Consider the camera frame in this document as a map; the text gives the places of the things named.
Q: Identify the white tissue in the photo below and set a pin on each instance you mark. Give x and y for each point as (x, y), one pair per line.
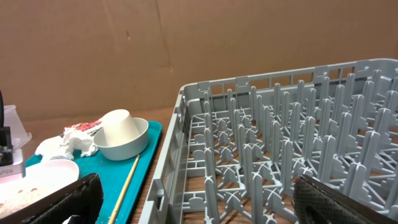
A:
(63, 147)

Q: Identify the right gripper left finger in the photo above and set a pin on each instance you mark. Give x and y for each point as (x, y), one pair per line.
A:
(81, 201)

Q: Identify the large white plate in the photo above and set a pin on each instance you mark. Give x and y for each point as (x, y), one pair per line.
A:
(41, 180)

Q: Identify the grey dishwasher rack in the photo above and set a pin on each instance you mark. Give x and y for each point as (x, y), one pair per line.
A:
(237, 146)

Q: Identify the teal serving tray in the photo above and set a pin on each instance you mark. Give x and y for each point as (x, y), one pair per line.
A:
(113, 175)

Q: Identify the white paper cup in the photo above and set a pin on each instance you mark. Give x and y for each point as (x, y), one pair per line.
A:
(119, 127)

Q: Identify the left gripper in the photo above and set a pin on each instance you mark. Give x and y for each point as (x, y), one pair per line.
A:
(12, 161)

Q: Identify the red snack wrapper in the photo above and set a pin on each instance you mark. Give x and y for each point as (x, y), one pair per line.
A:
(90, 128)

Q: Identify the clear plastic bin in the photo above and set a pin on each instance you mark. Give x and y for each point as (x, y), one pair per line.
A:
(19, 135)

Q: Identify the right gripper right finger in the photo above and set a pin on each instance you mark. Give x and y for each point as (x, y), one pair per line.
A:
(315, 202)

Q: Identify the grey bowl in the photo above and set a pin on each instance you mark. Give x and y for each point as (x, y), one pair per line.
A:
(127, 150)

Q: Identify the wooden chopstick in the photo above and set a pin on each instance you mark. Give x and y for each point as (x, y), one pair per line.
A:
(125, 187)

